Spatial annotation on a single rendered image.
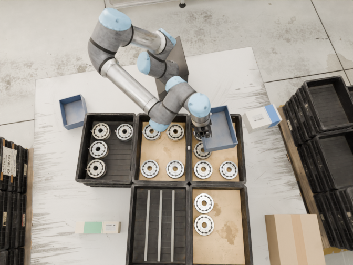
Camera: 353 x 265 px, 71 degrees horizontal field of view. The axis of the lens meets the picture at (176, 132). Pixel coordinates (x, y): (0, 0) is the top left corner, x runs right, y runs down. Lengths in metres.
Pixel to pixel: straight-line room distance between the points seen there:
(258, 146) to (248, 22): 1.84
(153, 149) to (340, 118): 1.45
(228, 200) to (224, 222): 0.12
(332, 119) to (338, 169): 0.38
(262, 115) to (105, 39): 1.04
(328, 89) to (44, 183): 2.16
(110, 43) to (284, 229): 1.21
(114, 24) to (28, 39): 2.41
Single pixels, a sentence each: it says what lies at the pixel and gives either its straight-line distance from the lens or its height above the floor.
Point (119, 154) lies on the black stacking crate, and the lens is 1.48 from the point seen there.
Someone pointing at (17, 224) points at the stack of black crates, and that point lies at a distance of 2.31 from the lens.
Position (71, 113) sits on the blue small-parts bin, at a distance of 1.82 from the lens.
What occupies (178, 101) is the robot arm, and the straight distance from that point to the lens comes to 0.90.
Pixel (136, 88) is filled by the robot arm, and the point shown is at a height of 1.37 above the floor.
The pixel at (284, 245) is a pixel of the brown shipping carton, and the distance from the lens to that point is 1.46.
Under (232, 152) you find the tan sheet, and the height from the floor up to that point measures 0.83.
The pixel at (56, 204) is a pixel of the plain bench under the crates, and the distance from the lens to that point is 1.69.
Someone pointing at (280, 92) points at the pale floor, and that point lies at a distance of 2.73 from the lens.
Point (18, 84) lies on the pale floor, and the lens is 3.09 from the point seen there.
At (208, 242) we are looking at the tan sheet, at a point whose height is 0.83.
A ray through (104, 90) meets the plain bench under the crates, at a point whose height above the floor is 0.70.
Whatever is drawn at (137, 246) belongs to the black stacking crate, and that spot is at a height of 0.83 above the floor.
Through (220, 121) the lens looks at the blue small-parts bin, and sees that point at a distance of 1.26.
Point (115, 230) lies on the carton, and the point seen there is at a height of 0.76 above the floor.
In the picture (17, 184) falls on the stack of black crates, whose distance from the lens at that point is 2.35.
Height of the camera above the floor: 2.22
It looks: 70 degrees down
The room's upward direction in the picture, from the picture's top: 3 degrees counter-clockwise
